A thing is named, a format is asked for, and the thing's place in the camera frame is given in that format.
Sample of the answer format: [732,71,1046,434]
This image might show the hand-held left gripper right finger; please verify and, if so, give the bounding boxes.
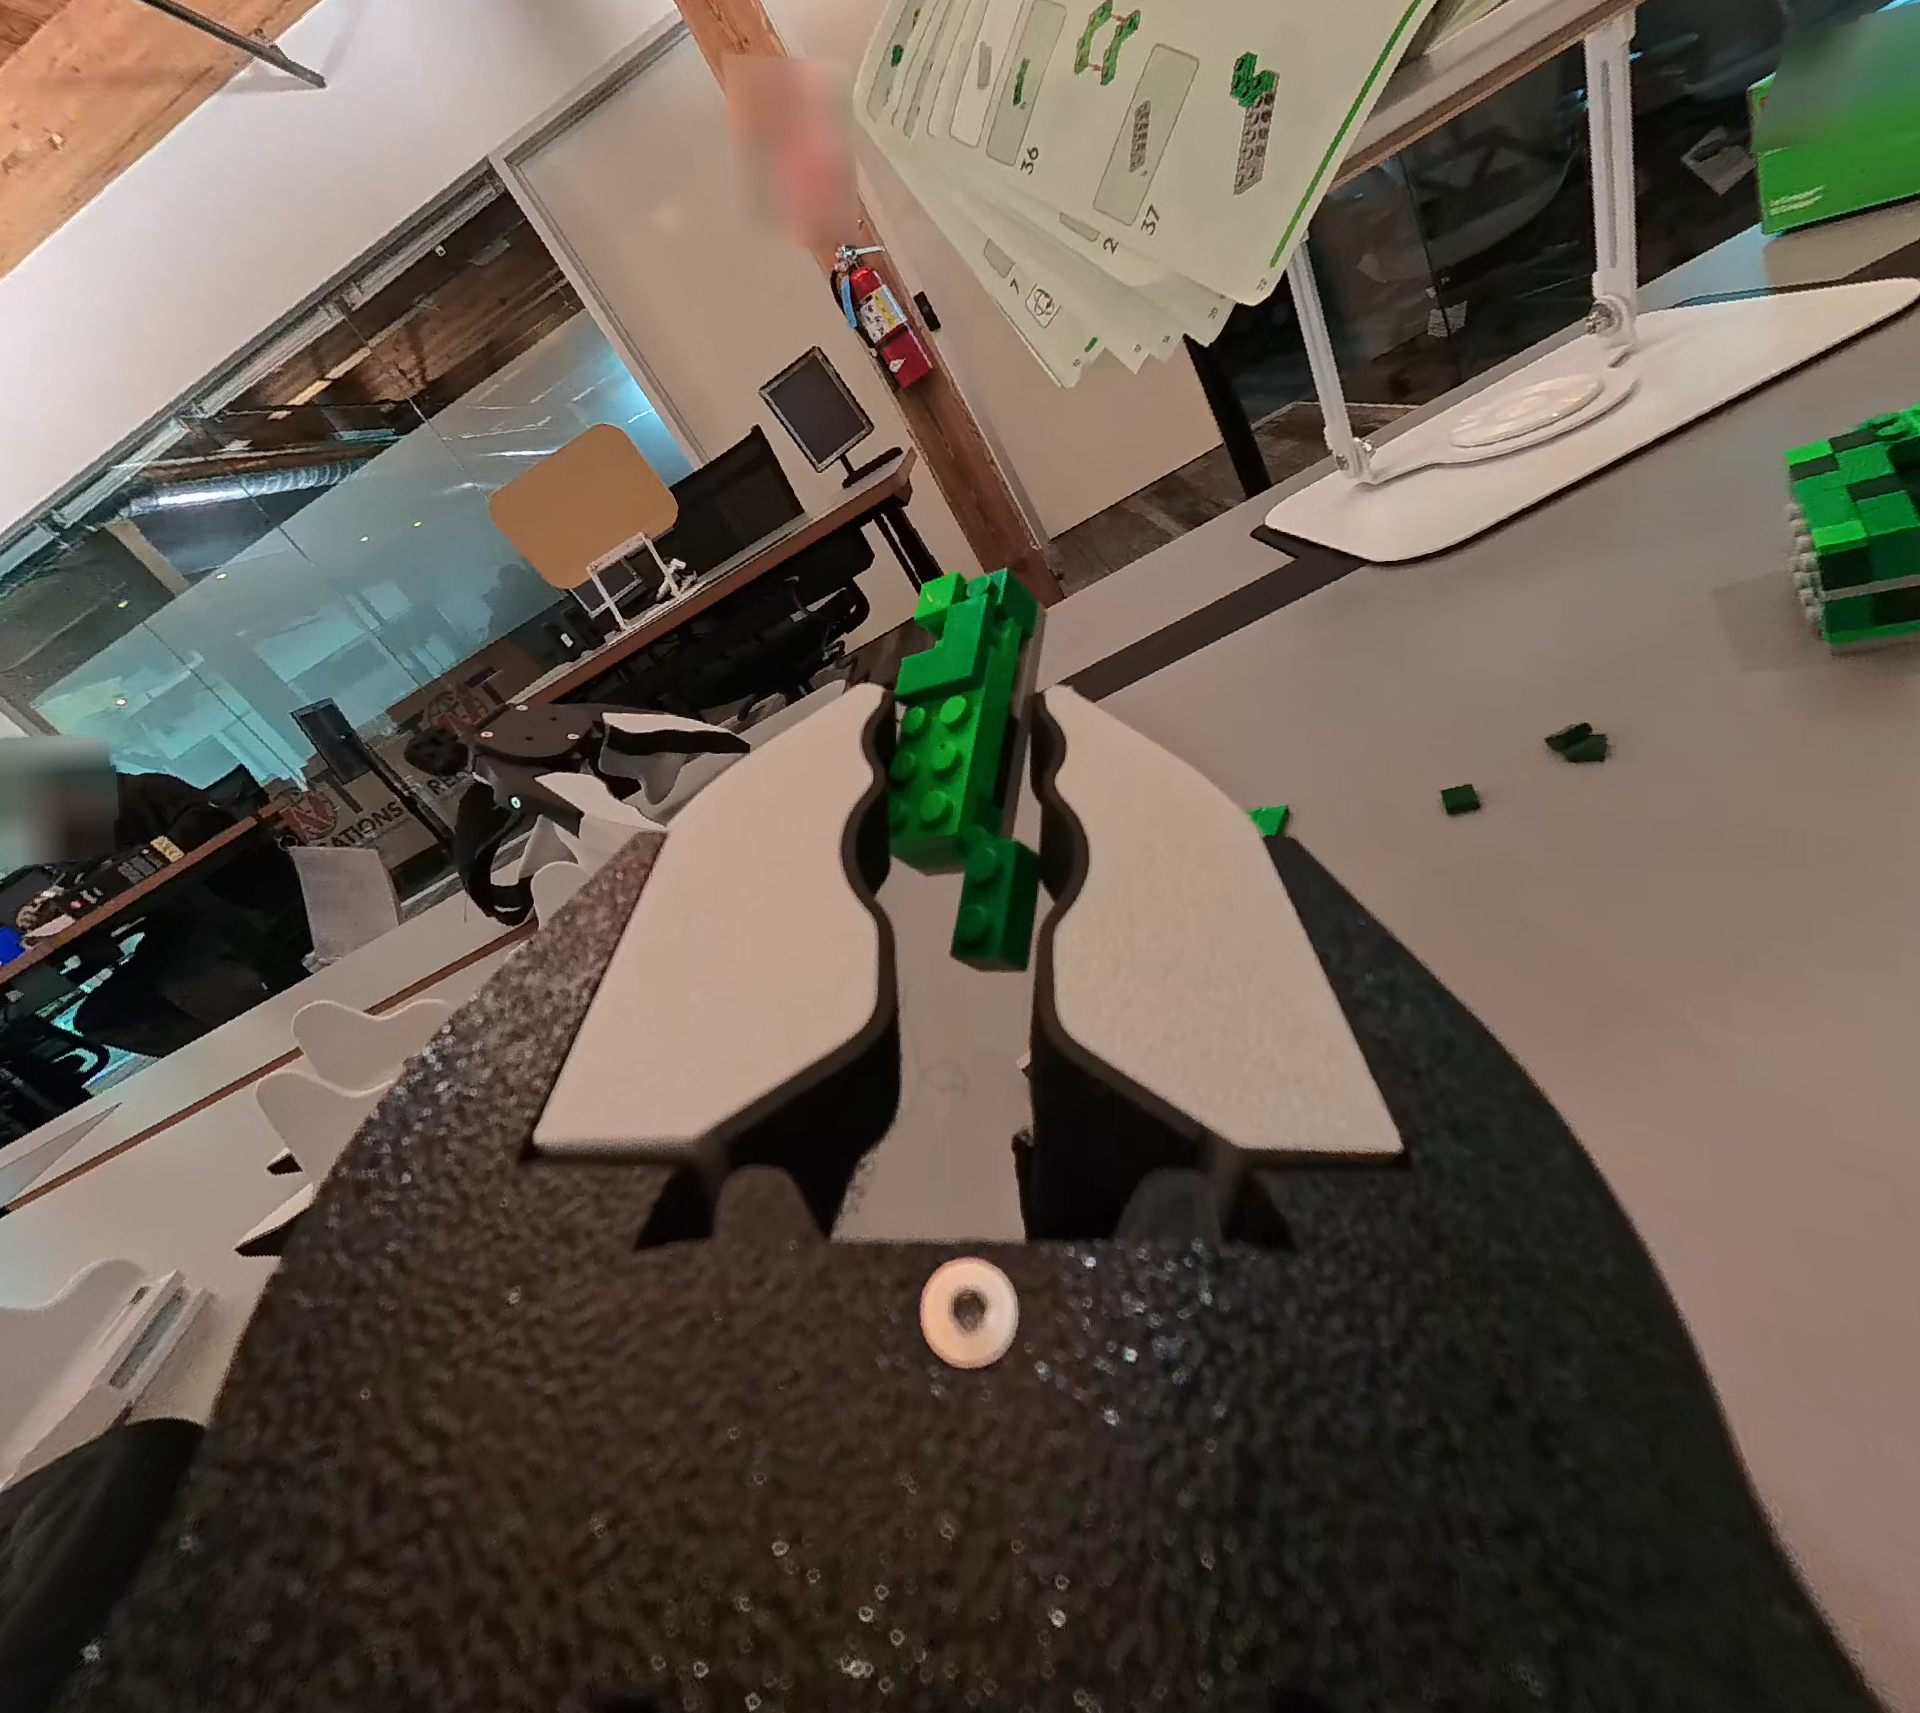
[1026,684,1408,1173]

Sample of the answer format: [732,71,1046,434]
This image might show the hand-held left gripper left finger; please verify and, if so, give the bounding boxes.
[532,683,906,1183]

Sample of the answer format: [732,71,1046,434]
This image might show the green toy brick assembly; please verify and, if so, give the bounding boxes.
[884,570,1046,968]

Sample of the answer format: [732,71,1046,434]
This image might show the grey desk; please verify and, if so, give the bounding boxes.
[1035,242,1920,1713]

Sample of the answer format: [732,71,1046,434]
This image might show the brown-top office desk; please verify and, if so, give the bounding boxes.
[387,449,920,725]

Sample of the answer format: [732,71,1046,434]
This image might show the white wood-edged desk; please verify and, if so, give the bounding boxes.
[0,829,842,1461]

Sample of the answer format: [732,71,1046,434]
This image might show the white plastic finger part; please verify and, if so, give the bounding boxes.
[254,992,452,1178]
[0,1255,212,1445]
[532,769,671,874]

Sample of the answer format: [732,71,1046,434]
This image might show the spare hand-held gripper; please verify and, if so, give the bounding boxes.
[405,697,752,930]

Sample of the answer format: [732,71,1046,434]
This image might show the black office chair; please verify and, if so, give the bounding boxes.
[660,422,877,694]

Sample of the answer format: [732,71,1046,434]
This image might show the tan board book stand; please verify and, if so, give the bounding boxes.
[487,422,701,630]

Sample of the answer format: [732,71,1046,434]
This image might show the white book stand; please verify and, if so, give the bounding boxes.
[884,0,1920,567]

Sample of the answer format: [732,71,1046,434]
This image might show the grey computer monitor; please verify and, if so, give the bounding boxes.
[756,345,884,488]

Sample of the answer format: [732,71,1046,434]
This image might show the glass partition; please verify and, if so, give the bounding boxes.
[0,169,709,754]

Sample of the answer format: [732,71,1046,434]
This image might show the red fire extinguisher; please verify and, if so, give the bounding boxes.
[829,242,937,393]

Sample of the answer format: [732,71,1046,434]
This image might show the green brick block model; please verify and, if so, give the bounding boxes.
[1782,404,1920,650]

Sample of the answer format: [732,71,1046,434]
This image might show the green brick instruction booklet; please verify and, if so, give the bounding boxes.
[854,0,1863,391]

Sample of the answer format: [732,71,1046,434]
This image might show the green cardboard box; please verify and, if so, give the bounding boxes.
[1746,18,1920,239]

